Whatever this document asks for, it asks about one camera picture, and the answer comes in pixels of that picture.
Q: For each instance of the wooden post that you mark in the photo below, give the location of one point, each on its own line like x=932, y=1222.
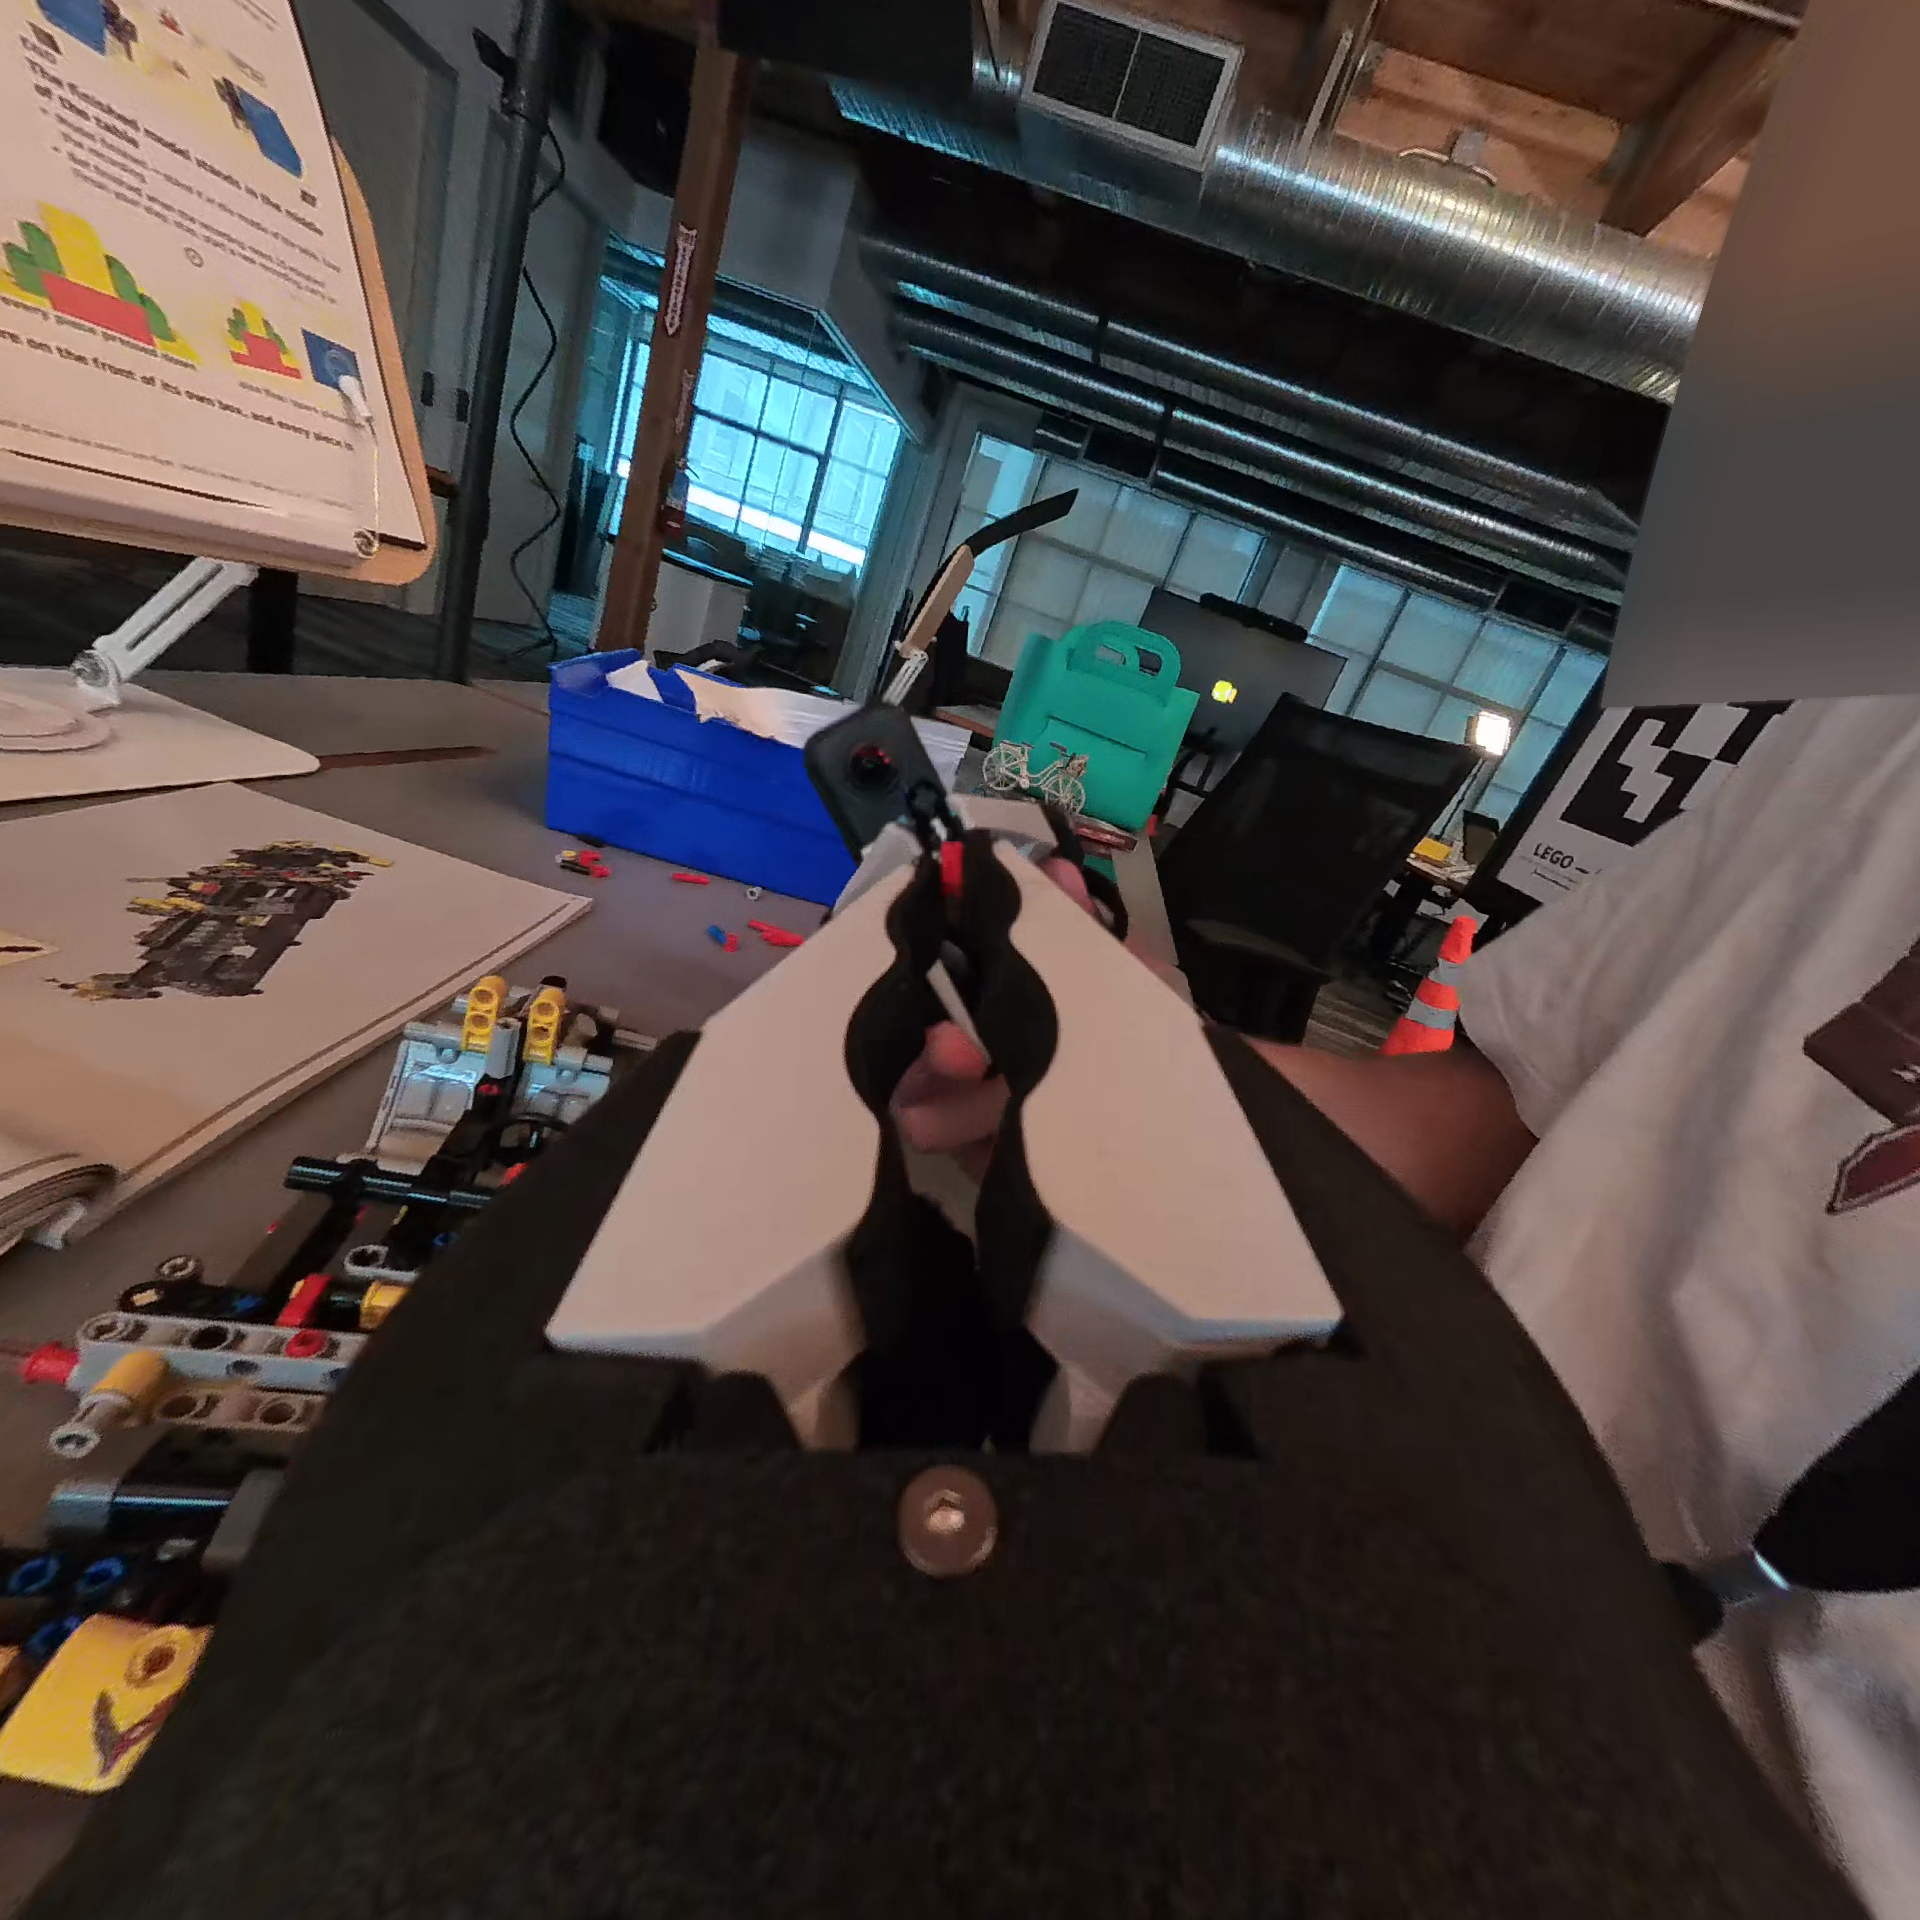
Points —
x=676, y=376

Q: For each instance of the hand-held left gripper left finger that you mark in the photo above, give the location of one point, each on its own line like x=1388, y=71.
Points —
x=721, y=1201

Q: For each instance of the orange traffic cone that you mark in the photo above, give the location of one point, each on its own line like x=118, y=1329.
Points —
x=1435, y=997

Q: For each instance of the scatter of red blue pins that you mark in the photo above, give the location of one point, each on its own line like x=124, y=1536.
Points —
x=734, y=932

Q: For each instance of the printed task sheet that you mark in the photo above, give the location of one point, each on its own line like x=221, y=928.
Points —
x=182, y=301

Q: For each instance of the black mesh office chair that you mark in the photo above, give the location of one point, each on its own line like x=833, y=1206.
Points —
x=1307, y=840

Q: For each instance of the white air vent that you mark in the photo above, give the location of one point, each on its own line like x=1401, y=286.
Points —
x=1126, y=76

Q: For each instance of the teal carry bag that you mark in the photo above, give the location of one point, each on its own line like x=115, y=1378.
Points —
x=1095, y=705

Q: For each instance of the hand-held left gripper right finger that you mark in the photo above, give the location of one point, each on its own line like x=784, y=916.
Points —
x=1184, y=1201

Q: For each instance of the white document stand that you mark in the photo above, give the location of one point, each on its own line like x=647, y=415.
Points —
x=119, y=735

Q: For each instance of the silver air duct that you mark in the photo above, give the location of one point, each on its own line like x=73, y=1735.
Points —
x=1424, y=225

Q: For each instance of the red fire extinguisher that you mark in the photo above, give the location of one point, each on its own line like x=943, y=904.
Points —
x=672, y=511

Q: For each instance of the lego car chassis model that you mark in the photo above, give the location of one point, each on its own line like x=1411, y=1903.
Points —
x=224, y=1335

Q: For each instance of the bright studio light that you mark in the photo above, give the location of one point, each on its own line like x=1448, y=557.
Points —
x=1489, y=730

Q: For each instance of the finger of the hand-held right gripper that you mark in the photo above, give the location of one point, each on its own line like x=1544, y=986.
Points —
x=1021, y=826
x=878, y=870

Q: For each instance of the black wall monitor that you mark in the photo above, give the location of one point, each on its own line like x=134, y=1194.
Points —
x=1245, y=661

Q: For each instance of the white papers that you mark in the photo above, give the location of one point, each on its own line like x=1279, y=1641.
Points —
x=734, y=697

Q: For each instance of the black metal pole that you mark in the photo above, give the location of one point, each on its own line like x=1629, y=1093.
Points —
x=487, y=376

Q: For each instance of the blue plastic bin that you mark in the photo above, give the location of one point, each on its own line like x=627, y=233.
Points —
x=676, y=797

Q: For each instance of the black white marker card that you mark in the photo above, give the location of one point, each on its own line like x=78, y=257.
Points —
x=1652, y=780

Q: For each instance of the person's right hand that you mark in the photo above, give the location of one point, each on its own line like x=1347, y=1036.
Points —
x=945, y=1096

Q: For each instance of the open instruction booklet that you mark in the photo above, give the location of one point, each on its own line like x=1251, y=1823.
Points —
x=300, y=932

